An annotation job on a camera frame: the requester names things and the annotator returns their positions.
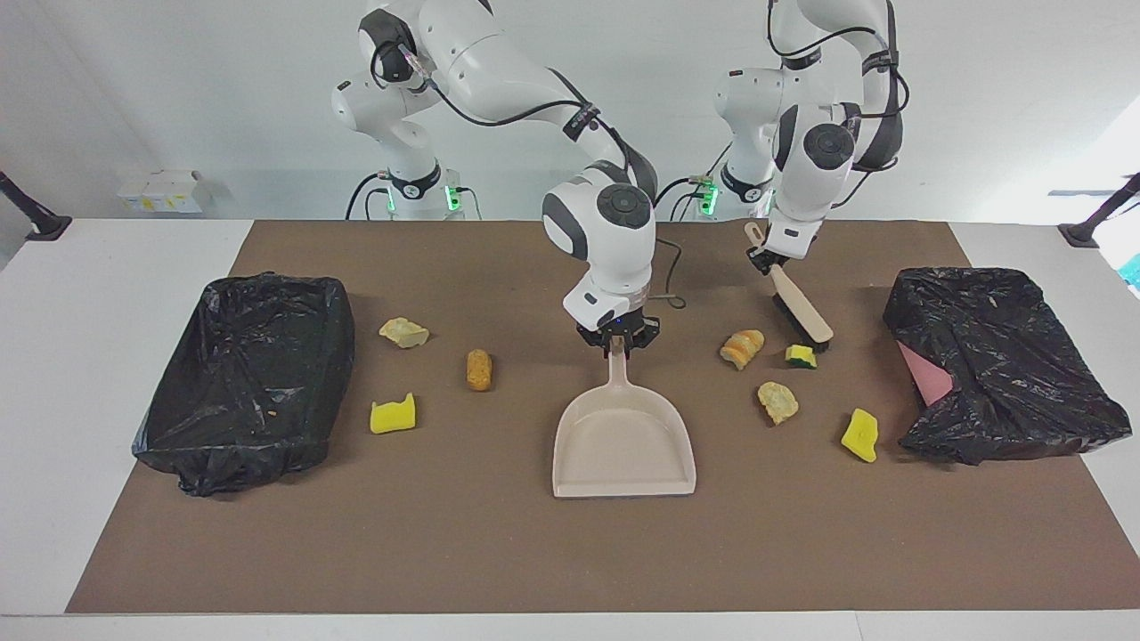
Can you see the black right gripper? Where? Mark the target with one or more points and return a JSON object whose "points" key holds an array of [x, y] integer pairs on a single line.
{"points": [[614, 325]]}

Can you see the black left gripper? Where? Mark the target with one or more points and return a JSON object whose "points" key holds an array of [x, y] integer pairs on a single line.
{"points": [[768, 256]]}

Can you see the beige hand brush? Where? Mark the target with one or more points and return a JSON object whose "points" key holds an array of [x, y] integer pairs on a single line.
{"points": [[806, 312]]}

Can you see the striped bread piece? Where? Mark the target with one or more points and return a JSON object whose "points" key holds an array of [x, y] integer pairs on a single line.
{"points": [[742, 348]]}

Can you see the yellow sponge piece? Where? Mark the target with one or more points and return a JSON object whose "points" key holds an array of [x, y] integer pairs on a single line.
{"points": [[393, 417], [860, 436], [800, 358]]}

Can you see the beige plastic dustpan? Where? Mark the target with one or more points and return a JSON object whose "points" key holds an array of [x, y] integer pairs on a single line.
{"points": [[623, 445]]}

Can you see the pale food scrap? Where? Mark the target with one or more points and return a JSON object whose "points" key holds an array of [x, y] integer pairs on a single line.
{"points": [[403, 332], [777, 402]]}

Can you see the brown fried nugget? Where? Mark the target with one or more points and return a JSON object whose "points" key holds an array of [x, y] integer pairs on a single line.
{"points": [[479, 369]]}

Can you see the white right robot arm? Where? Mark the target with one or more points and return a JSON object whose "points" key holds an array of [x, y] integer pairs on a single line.
{"points": [[499, 62]]}

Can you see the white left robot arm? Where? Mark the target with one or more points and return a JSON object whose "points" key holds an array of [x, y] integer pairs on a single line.
{"points": [[806, 169]]}

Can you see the pink plastic bin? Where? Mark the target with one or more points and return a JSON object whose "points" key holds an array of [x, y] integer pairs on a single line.
{"points": [[926, 378]]}

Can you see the right black-bagged pink bin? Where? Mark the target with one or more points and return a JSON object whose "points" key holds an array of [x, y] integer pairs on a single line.
{"points": [[1006, 374]]}

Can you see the left black-bagged bin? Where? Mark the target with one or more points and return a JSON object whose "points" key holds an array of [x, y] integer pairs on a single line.
{"points": [[240, 383]]}

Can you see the brown table mat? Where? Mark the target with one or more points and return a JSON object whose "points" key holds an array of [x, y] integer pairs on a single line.
{"points": [[534, 552]]}

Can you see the black stand foot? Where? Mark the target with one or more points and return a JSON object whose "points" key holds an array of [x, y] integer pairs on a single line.
{"points": [[40, 224], [1082, 233]]}

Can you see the teal object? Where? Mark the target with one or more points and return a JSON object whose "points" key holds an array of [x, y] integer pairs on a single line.
{"points": [[1131, 271]]}

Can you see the white cardboard box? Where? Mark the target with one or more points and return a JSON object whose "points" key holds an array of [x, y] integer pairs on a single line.
{"points": [[160, 191]]}

